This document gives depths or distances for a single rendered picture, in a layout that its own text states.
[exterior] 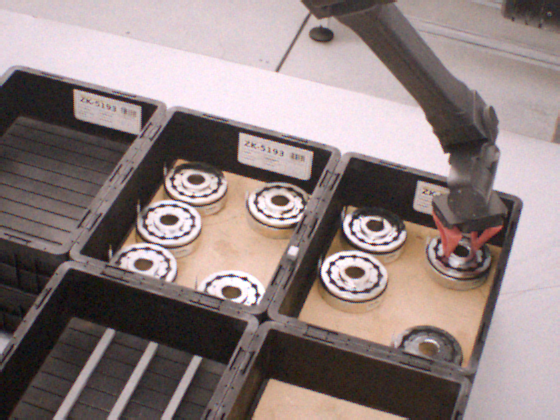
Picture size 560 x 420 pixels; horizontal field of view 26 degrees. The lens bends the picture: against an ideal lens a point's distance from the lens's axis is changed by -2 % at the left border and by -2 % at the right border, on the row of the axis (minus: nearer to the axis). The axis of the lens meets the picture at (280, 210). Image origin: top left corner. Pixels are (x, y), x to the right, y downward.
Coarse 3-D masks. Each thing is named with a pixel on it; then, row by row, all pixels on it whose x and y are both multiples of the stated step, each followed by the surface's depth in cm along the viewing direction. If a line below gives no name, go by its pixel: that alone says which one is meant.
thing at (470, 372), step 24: (336, 168) 191; (408, 168) 192; (312, 216) 182; (504, 240) 181; (504, 264) 177; (288, 288) 170; (336, 336) 164; (480, 336) 168; (432, 360) 162; (480, 360) 163
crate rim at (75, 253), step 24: (168, 120) 197; (216, 120) 198; (144, 144) 192; (312, 144) 195; (120, 192) 183; (96, 216) 178; (96, 264) 171; (288, 264) 174; (168, 288) 168; (192, 288) 169; (264, 312) 167
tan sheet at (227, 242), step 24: (240, 192) 200; (216, 216) 195; (240, 216) 196; (216, 240) 191; (240, 240) 191; (264, 240) 192; (288, 240) 192; (192, 264) 187; (216, 264) 187; (240, 264) 187; (264, 264) 188; (264, 288) 184
